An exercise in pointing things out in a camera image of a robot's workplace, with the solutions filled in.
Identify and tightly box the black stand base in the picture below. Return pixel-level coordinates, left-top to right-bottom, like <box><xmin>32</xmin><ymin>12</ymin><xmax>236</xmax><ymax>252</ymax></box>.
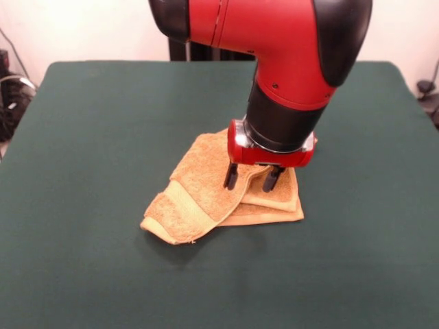
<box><xmin>0</xmin><ymin>71</ymin><xmax>37</xmax><ymax>143</ymax></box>
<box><xmin>416</xmin><ymin>79</ymin><xmax>439</xmax><ymax>131</ymax></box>

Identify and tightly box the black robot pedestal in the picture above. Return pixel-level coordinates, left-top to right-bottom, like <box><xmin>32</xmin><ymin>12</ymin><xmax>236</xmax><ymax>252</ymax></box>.
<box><xmin>167</xmin><ymin>36</ymin><xmax>257</xmax><ymax>62</ymax></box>

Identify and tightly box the orange terry towel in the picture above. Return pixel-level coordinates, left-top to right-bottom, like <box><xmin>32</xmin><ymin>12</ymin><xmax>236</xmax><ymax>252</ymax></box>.
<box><xmin>139</xmin><ymin>128</ymin><xmax>320</xmax><ymax>246</ymax></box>

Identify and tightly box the grey cable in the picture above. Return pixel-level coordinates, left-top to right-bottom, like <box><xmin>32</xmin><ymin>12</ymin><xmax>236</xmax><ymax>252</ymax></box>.
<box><xmin>0</xmin><ymin>27</ymin><xmax>38</xmax><ymax>92</ymax></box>

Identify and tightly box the dark green table cloth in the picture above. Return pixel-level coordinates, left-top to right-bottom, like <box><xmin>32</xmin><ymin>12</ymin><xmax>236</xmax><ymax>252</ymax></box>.
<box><xmin>0</xmin><ymin>60</ymin><xmax>439</xmax><ymax>329</ymax></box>

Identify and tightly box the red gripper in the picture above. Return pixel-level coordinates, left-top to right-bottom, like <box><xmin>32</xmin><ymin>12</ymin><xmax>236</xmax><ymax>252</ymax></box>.
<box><xmin>223</xmin><ymin>119</ymin><xmax>317</xmax><ymax>193</ymax></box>

